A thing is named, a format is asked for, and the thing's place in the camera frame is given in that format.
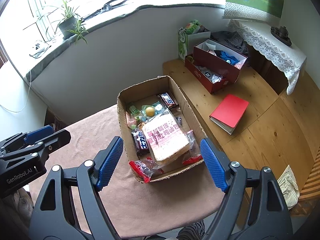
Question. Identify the small black teapot set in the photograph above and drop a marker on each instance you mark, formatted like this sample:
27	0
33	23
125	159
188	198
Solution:
281	34

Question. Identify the red orange jelly cup snack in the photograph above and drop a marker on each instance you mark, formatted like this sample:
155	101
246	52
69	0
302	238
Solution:
140	126

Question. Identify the Snickers bar chinese label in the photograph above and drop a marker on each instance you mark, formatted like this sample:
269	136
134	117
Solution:
140	143

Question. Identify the pink candy wrapper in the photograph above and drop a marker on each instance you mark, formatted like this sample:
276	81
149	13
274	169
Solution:
131	121

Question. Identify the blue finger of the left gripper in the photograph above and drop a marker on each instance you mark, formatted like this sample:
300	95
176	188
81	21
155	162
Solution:
38	134
53	142

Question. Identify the green jelly cup snack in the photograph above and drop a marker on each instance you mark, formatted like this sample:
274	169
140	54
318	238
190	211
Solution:
150	111

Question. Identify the white lace cloth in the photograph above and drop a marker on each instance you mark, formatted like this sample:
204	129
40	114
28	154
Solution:
288	59

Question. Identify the small spider plant offshoot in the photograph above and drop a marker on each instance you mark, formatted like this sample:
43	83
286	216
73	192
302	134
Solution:
79	31

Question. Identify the dark red shoe box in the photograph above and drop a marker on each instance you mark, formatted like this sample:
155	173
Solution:
219	59

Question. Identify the dark red box lid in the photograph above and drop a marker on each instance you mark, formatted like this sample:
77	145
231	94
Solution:
212	81

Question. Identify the brown cardboard box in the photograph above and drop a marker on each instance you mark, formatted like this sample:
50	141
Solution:
145	93

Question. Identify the Snickers bar english label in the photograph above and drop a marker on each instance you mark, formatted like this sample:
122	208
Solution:
169	101

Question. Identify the cream fabric pouch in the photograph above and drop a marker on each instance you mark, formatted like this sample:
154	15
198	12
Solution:
289	188

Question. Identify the potted spider plant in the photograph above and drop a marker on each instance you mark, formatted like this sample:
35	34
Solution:
56	20

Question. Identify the wooden bench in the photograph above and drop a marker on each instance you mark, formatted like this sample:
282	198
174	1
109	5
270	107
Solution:
276	130

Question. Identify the red dates packet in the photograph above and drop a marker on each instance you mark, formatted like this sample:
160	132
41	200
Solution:
145	168
193	155

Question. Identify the black patterned candy wrapper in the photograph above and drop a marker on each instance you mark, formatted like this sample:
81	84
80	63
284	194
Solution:
179	120

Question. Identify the bagged sliced bread loaf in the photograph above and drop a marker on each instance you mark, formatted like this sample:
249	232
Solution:
166	138

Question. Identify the red notebook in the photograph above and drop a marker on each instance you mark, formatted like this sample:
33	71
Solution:
229	112

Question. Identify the green white paper bag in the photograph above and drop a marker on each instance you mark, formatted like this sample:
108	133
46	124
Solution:
189	36

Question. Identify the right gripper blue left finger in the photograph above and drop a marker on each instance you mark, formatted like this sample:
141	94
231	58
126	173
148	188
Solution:
105	163

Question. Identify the small green mint wrapper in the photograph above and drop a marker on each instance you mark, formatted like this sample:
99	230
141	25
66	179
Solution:
134	111

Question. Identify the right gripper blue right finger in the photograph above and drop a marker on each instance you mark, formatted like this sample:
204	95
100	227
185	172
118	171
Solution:
217	163

